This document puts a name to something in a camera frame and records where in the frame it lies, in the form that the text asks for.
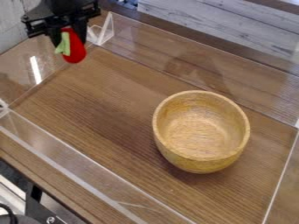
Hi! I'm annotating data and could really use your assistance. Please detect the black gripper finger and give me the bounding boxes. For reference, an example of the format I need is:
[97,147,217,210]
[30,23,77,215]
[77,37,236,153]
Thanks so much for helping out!
[48,27,61,46]
[72,17,88,43]

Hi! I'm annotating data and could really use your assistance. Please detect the clear acrylic tray enclosure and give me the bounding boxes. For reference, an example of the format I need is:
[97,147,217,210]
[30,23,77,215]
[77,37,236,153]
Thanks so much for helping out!
[0,14,299,224]

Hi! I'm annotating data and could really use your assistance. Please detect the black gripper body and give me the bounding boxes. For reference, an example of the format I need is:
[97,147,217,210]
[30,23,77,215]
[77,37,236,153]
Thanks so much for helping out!
[21,0,100,38]

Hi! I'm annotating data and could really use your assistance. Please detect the black table leg bracket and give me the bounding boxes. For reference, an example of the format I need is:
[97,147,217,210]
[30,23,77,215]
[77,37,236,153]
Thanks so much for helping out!
[24,183,66,224]

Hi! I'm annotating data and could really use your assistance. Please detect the light wooden bowl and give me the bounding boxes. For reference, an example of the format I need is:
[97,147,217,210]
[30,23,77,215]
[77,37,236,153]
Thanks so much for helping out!
[152,90,251,173]

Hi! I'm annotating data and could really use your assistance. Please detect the red felt strawberry toy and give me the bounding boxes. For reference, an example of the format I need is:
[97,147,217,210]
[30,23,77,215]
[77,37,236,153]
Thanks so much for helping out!
[54,27,86,64]

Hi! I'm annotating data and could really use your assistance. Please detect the black cable under table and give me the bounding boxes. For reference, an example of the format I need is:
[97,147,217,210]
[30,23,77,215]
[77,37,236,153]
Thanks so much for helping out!
[0,203,16,224]

